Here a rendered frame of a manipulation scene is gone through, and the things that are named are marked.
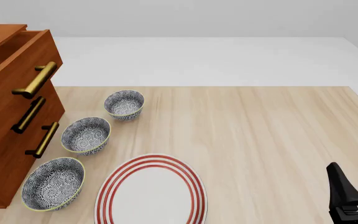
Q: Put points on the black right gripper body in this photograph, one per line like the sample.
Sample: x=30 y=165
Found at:
x=353 y=215

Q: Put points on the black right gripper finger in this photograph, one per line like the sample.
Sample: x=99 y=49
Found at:
x=342 y=189

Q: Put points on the wooden drawer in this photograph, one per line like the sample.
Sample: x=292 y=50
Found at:
x=51 y=92
x=13 y=164

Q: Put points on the wooden drawer pulled out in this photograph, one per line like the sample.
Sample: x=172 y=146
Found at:
x=9 y=70

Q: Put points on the white plate with red rings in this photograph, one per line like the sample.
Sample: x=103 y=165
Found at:
x=151 y=193

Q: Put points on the blue patterned bowl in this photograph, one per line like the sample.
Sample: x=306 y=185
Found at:
x=123 y=105
x=53 y=184
x=85 y=136

